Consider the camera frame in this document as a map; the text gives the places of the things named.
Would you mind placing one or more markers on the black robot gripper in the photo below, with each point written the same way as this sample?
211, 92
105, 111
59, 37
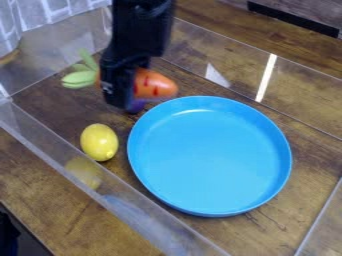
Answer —
142, 24

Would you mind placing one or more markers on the orange toy carrot green leaves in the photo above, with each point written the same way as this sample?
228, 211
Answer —
151, 85

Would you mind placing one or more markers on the purple toy eggplant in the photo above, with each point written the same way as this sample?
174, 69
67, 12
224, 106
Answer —
135, 106

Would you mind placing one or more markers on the yellow toy lemon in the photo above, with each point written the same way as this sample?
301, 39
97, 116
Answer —
99, 142

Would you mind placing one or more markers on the blue round plate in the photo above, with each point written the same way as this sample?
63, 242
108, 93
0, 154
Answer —
210, 155

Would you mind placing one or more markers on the clear acrylic front barrier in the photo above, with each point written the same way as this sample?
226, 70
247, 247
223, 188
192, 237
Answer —
170, 234

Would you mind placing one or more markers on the clear acrylic barrier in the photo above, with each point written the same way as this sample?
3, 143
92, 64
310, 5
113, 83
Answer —
259, 75
170, 234

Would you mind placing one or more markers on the clear acrylic back barrier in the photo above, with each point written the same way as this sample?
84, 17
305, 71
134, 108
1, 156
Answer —
259, 75

